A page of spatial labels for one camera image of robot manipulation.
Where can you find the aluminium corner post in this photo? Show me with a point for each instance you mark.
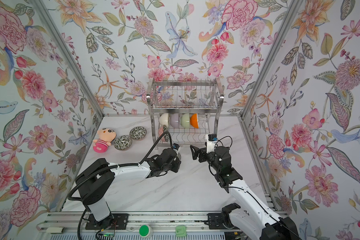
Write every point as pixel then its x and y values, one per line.
pixel 56 36
pixel 291 13

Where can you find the stainless steel dish rack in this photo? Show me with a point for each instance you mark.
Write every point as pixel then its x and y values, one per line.
pixel 202 97

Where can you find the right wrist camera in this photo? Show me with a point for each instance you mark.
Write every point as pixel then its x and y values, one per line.
pixel 211 141

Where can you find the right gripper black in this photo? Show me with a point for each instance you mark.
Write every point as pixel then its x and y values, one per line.
pixel 203 152

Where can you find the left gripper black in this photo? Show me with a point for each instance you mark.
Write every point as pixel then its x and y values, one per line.
pixel 177 165

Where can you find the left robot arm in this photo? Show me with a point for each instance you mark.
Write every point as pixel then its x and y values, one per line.
pixel 94 182

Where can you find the purple bowl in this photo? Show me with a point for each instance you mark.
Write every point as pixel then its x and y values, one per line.
pixel 175 120

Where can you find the orange white bowl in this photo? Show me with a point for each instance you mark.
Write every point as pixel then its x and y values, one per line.
pixel 194 121

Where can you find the aluminium right corner post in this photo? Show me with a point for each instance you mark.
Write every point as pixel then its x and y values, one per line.
pixel 291 13

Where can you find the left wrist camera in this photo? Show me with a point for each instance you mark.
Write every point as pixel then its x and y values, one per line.
pixel 176 147

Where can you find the green round button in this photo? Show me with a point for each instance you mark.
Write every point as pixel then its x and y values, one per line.
pixel 146 231

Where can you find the pink plush doll toy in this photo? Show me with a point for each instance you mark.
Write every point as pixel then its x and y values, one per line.
pixel 104 141

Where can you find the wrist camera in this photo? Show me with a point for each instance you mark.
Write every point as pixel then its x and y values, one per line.
pixel 176 147
pixel 211 141

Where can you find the green bowl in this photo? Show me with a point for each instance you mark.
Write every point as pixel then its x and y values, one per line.
pixel 185 120

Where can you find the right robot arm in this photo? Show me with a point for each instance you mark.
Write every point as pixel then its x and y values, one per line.
pixel 249 213

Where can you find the cream bowl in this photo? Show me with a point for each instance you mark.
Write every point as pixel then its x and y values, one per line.
pixel 164 120

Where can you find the light green square button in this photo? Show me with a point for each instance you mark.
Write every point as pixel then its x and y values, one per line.
pixel 181 231

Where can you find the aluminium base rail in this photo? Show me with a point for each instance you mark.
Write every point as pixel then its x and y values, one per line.
pixel 200 226

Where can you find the patterned bowl front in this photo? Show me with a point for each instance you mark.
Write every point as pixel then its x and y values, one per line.
pixel 165 137

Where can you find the aluminium left corner post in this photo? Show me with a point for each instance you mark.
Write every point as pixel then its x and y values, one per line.
pixel 56 36

